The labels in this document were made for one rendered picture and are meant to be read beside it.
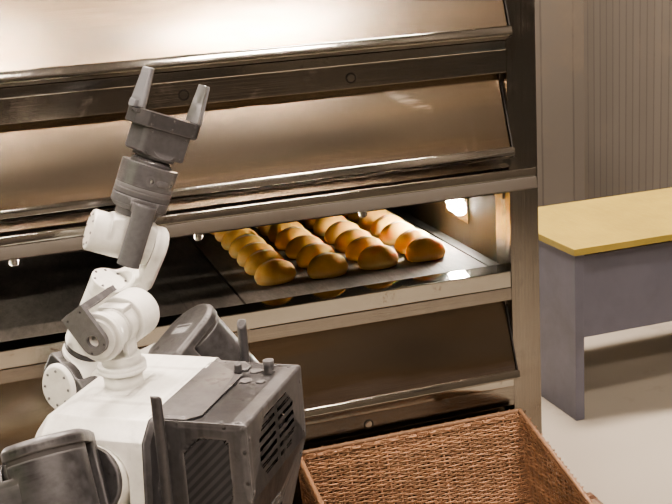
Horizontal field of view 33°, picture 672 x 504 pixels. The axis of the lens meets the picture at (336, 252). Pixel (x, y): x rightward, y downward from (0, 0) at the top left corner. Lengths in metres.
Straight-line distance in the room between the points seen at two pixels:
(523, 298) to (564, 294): 1.98
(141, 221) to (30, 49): 0.65
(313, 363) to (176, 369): 1.02
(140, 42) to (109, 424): 1.06
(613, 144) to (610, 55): 0.53
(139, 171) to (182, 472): 0.52
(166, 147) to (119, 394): 0.44
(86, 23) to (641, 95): 4.83
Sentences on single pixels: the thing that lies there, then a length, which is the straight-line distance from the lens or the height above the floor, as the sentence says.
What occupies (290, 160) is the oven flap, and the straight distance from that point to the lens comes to 2.38.
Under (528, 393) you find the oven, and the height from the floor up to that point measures 0.87.
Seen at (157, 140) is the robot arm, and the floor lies 1.66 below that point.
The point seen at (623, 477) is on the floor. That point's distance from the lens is 4.33.
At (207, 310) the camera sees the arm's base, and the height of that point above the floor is 1.43.
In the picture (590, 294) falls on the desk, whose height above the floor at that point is 0.51.
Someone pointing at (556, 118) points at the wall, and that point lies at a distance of 7.22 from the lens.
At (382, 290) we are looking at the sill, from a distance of 2.53.
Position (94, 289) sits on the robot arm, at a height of 1.43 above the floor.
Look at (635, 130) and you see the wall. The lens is 6.84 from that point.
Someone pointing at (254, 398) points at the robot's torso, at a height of 1.39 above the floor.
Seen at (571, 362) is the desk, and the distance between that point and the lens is 4.70.
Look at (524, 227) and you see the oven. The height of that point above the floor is 1.28.
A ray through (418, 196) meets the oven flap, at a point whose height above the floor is 1.42.
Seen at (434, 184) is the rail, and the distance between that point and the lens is 2.36.
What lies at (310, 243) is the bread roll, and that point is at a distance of 2.74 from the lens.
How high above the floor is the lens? 1.93
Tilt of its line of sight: 15 degrees down
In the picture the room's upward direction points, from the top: 4 degrees counter-clockwise
